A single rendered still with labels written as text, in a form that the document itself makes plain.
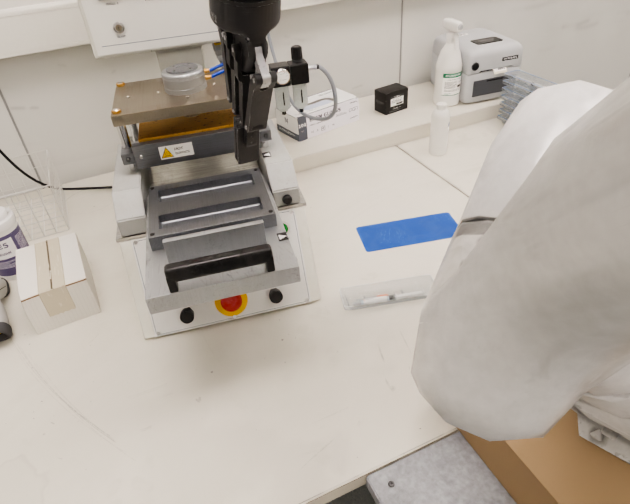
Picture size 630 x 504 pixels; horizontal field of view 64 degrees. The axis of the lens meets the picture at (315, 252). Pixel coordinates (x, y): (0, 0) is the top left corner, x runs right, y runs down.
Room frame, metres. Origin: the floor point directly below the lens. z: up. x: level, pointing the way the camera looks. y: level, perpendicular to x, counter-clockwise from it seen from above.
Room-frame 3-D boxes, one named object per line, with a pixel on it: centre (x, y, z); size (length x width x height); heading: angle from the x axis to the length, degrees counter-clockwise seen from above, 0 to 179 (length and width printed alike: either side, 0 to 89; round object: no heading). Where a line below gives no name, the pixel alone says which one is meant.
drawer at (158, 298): (0.69, 0.16, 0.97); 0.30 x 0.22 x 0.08; 12
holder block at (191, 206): (0.74, 0.17, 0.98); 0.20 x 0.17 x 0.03; 102
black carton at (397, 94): (1.55, -0.28, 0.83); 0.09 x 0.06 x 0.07; 119
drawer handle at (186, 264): (0.56, 0.13, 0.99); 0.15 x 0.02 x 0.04; 102
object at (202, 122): (0.97, 0.21, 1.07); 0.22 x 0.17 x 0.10; 102
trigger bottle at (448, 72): (1.57, -0.46, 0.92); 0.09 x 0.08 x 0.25; 16
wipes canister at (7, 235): (0.92, 0.67, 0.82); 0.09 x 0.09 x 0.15
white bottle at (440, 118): (1.32, -0.38, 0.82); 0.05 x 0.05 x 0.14
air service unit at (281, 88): (1.14, 0.03, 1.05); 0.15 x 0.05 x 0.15; 102
